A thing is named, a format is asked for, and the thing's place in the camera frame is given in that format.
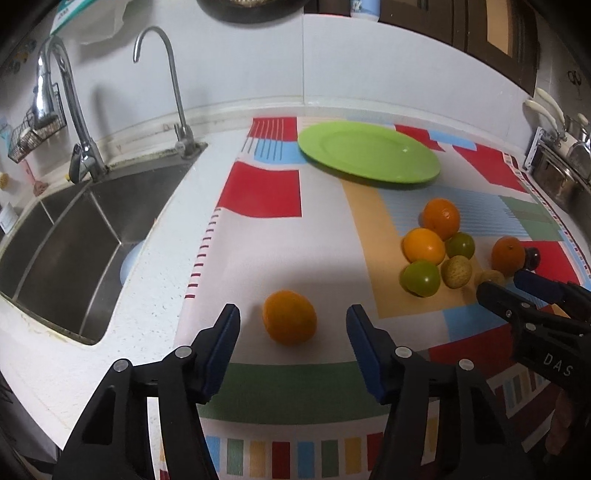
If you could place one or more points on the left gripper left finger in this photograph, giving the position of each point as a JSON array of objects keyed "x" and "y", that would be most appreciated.
[{"x": 111, "y": 437}]

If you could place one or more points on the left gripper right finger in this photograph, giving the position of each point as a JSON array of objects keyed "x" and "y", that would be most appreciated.
[{"x": 475, "y": 440}]

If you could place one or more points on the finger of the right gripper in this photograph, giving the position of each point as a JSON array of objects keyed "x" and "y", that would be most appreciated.
[
  {"x": 522, "y": 314},
  {"x": 573, "y": 299}
]

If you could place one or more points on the dark purple plum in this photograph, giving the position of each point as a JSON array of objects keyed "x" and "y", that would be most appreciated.
[{"x": 532, "y": 258}]

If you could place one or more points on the yellow speckled fruit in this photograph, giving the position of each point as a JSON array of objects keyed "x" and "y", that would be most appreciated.
[{"x": 456, "y": 271}]

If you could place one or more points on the green fruit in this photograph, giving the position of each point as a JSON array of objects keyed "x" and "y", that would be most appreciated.
[
  {"x": 460, "y": 244},
  {"x": 421, "y": 278}
]

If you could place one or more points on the large orange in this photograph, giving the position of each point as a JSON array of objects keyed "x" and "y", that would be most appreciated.
[
  {"x": 422, "y": 244},
  {"x": 442, "y": 217}
]

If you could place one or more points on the small orange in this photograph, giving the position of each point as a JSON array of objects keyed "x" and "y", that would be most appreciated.
[{"x": 289, "y": 318}]

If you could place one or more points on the small brownish fruit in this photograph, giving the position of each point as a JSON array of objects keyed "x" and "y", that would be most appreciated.
[{"x": 493, "y": 276}]

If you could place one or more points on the steel pot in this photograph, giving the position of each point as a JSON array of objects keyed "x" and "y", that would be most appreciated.
[{"x": 560, "y": 168}]

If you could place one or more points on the blue bowl in sink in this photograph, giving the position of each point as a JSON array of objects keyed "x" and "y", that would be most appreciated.
[{"x": 129, "y": 261}]

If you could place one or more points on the stainless steel sink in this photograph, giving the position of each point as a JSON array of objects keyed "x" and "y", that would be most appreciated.
[{"x": 62, "y": 264}]

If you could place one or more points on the green plate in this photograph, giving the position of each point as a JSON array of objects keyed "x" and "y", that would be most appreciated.
[{"x": 369, "y": 151}]

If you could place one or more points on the colourful patterned table mat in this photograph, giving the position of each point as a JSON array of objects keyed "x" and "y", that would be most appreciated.
[{"x": 278, "y": 222}]

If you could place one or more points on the dark wooden cabinet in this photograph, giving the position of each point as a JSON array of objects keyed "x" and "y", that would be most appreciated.
[{"x": 501, "y": 34}]

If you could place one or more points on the thin gooseneck faucet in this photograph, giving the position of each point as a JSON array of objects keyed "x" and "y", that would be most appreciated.
[{"x": 186, "y": 146}]

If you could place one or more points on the blue soap bottle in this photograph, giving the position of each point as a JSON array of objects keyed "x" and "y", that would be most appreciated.
[{"x": 366, "y": 9}]

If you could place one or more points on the hanging colander pan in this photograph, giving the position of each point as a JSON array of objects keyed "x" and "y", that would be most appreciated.
[{"x": 250, "y": 12}]

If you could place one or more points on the tissue package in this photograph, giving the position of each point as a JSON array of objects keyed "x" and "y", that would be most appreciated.
[{"x": 88, "y": 21}]

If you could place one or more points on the white knife handles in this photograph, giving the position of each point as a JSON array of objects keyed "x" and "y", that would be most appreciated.
[{"x": 556, "y": 116}]

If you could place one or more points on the black wire basket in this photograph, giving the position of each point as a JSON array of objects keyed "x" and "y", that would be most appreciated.
[{"x": 26, "y": 138}]

